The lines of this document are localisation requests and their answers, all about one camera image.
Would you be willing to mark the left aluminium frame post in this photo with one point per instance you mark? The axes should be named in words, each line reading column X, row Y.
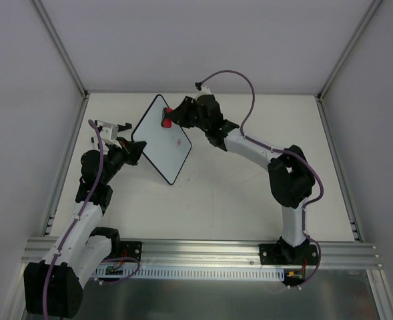
column 51, row 30

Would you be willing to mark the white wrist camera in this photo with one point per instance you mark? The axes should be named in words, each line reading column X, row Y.
column 201, row 89
column 108, row 131

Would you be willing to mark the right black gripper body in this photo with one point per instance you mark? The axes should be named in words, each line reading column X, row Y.
column 185, row 112

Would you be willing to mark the small black-framed whiteboard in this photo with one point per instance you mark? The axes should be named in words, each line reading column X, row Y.
column 167, row 148

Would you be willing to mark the aluminium mounting rail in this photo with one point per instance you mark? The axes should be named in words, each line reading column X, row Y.
column 192, row 253

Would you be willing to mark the white slotted cable duct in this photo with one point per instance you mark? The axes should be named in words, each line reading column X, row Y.
column 252, row 273

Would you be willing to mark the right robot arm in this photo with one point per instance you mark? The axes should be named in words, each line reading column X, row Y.
column 290, row 180

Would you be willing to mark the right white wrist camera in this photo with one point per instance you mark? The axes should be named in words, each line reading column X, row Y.
column 201, row 89

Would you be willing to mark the red bone-shaped eraser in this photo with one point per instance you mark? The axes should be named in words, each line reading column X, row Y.
column 166, row 122

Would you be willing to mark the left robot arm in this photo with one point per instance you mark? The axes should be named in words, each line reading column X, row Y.
column 54, row 286

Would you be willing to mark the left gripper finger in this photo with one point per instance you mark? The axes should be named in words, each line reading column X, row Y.
column 122, row 140
column 133, row 150

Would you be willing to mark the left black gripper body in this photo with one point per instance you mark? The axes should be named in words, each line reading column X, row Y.
column 129, row 150

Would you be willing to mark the aluminium frame post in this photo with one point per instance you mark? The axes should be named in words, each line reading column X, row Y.
column 356, row 35
column 51, row 30

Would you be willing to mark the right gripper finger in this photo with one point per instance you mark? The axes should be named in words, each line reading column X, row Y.
column 185, row 110
column 184, row 123

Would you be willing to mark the right aluminium frame post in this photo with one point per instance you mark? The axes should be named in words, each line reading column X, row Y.
column 356, row 35

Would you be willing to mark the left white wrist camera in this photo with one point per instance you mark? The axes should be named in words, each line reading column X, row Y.
column 108, row 131

